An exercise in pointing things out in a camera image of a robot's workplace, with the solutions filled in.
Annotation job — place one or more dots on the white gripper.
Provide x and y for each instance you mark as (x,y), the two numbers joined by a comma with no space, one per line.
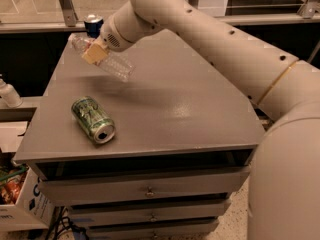
(110,37)

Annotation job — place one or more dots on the clear plastic water bottle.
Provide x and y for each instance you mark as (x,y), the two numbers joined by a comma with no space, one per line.
(114,64)

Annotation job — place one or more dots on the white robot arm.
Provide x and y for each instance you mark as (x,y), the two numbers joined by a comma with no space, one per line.
(284,187)

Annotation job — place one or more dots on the white spray bottle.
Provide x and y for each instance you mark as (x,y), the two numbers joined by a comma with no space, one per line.
(9,94)

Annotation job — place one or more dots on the blue Pepsi can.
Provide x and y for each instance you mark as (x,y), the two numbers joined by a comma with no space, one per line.
(93,24)

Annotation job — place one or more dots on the green soda can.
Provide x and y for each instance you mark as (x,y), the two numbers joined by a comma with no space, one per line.
(93,119)

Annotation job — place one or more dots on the grey drawer cabinet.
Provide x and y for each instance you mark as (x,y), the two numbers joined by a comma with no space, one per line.
(175,113)

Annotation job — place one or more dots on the snack packets in box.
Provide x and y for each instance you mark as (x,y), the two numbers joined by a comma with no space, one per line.
(11,181)

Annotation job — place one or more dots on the top grey drawer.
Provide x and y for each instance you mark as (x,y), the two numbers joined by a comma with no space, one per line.
(144,186)

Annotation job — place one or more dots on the grey drawer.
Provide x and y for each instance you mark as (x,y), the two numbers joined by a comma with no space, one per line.
(150,213)
(153,230)
(144,186)

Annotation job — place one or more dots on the middle grey drawer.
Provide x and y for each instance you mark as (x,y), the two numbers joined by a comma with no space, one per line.
(150,213)

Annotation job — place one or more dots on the white cardboard box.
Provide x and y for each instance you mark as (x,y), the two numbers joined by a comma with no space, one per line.
(31,210)

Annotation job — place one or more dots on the bottom grey drawer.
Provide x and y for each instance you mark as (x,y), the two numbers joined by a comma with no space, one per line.
(153,230)

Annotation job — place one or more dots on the metal window frame rail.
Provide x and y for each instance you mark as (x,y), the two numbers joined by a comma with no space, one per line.
(58,15)

